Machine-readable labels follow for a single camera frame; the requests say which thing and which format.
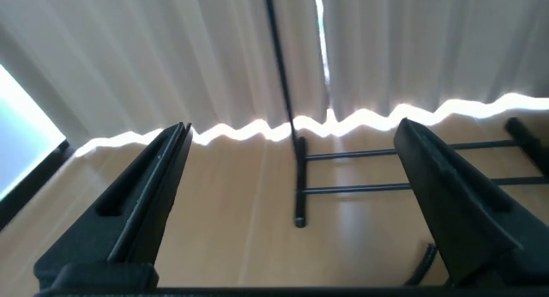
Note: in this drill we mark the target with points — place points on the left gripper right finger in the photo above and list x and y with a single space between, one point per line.
463 211

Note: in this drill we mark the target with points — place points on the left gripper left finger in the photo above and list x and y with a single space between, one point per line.
128 202

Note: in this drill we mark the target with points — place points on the black clothes rack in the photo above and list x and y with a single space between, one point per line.
300 181

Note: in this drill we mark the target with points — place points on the beige curtain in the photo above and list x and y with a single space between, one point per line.
171 52

